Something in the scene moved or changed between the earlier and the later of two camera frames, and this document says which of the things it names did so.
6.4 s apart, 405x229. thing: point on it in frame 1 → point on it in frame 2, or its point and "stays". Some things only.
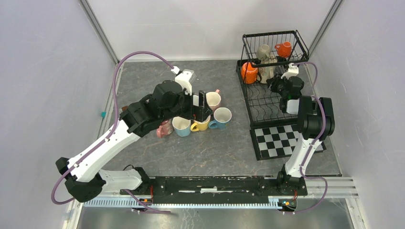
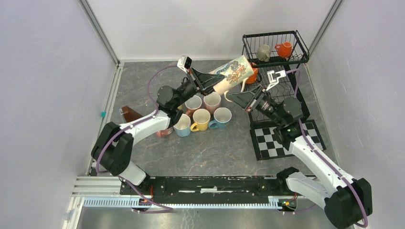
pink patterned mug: x=166 y=128 stays
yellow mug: x=197 y=125 stays
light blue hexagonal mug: x=181 y=126 stays
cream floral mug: x=267 y=72 → x=235 y=71
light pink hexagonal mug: x=213 y=99 stays
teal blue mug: x=222 y=116 stays
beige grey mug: x=263 y=52 stays
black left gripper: x=199 y=113 → x=203 y=83
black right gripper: x=271 y=83 → x=244 y=99
